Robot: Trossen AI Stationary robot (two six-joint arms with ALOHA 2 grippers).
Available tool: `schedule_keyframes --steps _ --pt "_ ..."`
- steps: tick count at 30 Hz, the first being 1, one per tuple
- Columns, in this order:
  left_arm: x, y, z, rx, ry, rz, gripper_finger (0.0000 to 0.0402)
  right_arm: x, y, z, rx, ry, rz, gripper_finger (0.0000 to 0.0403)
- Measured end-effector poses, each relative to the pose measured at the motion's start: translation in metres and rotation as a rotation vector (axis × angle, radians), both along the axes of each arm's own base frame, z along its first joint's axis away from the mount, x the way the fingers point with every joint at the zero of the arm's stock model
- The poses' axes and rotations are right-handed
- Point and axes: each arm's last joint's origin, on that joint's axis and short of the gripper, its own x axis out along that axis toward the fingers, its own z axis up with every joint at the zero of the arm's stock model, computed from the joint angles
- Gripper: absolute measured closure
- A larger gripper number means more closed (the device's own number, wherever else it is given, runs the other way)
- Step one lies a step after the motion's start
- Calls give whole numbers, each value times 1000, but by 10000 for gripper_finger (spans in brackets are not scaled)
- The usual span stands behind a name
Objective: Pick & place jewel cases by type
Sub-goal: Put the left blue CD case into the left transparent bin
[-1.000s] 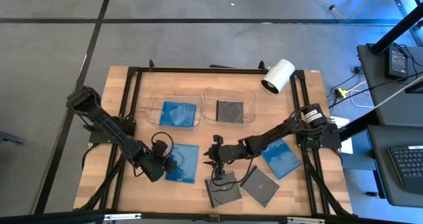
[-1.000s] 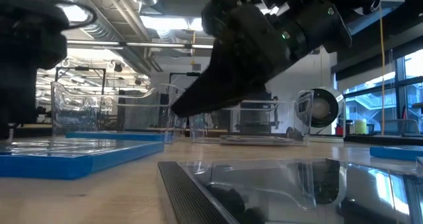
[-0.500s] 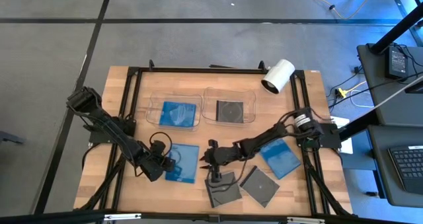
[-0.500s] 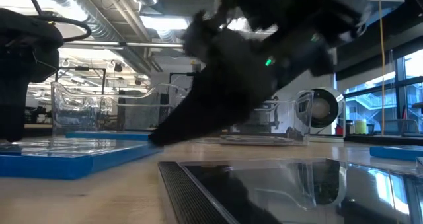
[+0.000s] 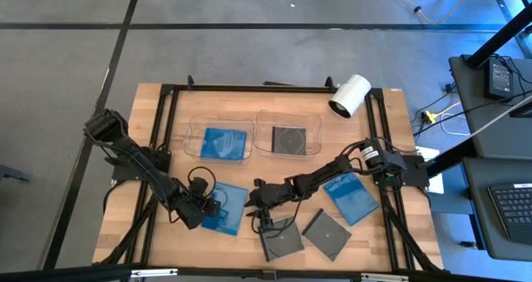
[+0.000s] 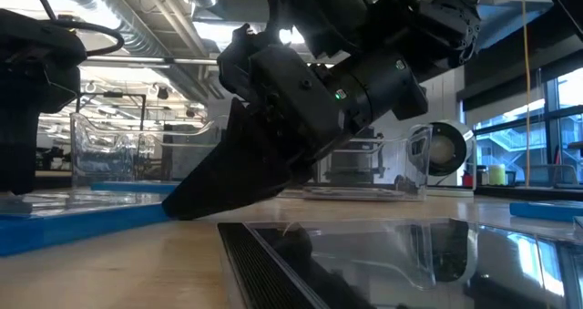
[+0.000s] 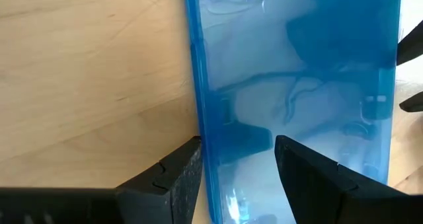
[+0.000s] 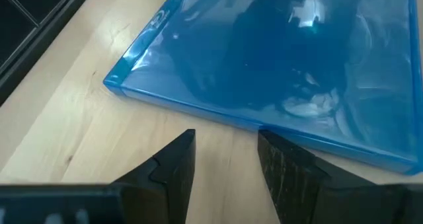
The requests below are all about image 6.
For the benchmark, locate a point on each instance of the yellow-green cup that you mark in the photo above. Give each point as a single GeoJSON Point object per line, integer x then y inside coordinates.
{"type": "Point", "coordinates": [497, 174]}

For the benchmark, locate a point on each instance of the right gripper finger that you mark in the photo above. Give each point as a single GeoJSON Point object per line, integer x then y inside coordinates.
{"type": "Point", "coordinates": [237, 172]}

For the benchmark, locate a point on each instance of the clear jewel case black tray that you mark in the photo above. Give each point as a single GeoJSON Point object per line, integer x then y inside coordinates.
{"type": "Point", "coordinates": [387, 263]}

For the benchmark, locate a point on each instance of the large silver ventilation duct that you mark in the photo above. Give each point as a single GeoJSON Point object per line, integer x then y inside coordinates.
{"type": "Point", "coordinates": [132, 31]}

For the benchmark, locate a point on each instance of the small red object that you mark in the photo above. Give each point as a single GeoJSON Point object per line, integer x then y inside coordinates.
{"type": "Point", "coordinates": [467, 181]}

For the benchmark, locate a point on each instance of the white cylindrical spotlight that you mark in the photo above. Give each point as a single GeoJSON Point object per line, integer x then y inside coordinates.
{"type": "Point", "coordinates": [448, 147]}

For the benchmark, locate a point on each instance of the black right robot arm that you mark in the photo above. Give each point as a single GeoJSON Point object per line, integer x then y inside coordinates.
{"type": "Point", "coordinates": [378, 85]}

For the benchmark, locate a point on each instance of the black table frame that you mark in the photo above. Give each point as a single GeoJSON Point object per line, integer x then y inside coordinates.
{"type": "Point", "coordinates": [524, 193]}

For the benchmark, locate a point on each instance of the long ceiling tube light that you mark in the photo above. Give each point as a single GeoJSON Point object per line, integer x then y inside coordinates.
{"type": "Point", "coordinates": [136, 59]}

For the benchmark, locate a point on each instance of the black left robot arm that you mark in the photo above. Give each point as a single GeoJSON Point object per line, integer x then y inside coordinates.
{"type": "Point", "coordinates": [27, 72]}

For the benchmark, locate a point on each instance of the black overhead camera frame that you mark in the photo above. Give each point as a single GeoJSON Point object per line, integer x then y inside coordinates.
{"type": "Point", "coordinates": [114, 95]}

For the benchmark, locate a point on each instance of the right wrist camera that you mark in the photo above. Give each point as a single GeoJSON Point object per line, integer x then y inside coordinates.
{"type": "Point", "coordinates": [234, 58]}

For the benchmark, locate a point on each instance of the clear plastic bin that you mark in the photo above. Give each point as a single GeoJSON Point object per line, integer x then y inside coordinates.
{"type": "Point", "coordinates": [410, 163]}
{"type": "Point", "coordinates": [91, 149]}

